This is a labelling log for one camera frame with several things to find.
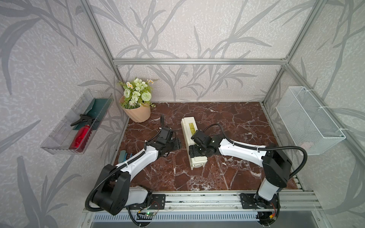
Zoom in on terracotta flower pot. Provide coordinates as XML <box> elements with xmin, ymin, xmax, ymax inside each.
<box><xmin>122</xmin><ymin>105</ymin><xmax>151</xmax><ymax>123</ymax></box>

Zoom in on blue hand rake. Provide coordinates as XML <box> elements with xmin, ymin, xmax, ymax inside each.
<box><xmin>125</xmin><ymin>154</ymin><xmax>133</xmax><ymax>161</ymax></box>

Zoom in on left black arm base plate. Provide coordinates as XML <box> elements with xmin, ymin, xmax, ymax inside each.
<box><xmin>126</xmin><ymin>193</ymin><xmax>166</xmax><ymax>210</ymax></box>

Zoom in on aluminium front rail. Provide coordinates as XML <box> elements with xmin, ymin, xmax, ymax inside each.
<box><xmin>82</xmin><ymin>190</ymin><xmax>323</xmax><ymax>213</ymax></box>

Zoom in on cream dispenser lid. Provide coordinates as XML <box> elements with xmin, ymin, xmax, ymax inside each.
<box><xmin>181</xmin><ymin>117</ymin><xmax>208</xmax><ymax>170</ymax></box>

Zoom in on white green artificial flowers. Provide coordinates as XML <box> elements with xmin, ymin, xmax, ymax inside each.
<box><xmin>119</xmin><ymin>78</ymin><xmax>156</xmax><ymax>109</ymax></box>

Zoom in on teal garden trowel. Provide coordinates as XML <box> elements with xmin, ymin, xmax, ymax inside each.
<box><xmin>117</xmin><ymin>150</ymin><xmax>127</xmax><ymax>163</ymax></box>

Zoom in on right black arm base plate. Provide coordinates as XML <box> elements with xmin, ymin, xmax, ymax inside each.
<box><xmin>239</xmin><ymin>193</ymin><xmax>280</xmax><ymax>210</ymax></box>

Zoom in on clear plastic wall shelf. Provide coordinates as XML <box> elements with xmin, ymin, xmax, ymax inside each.
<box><xmin>40</xmin><ymin>89</ymin><xmax>114</xmax><ymax>155</ymax></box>

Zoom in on white wire mesh basket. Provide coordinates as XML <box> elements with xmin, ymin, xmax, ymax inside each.
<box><xmin>276</xmin><ymin>86</ymin><xmax>346</xmax><ymax>155</ymax></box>

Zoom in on red spray bottle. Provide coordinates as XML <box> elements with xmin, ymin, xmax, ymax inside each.
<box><xmin>69</xmin><ymin>114</ymin><xmax>95</xmax><ymax>153</ymax></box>

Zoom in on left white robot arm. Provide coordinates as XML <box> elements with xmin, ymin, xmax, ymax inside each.
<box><xmin>85</xmin><ymin>115</ymin><xmax>181</xmax><ymax>215</ymax></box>

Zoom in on dark green folded cloth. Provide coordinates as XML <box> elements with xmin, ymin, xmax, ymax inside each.
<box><xmin>72</xmin><ymin>98</ymin><xmax>112</xmax><ymax>130</ymax></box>

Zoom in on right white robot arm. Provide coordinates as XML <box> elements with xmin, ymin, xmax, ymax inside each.
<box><xmin>191</xmin><ymin>123</ymin><xmax>308</xmax><ymax>204</ymax></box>

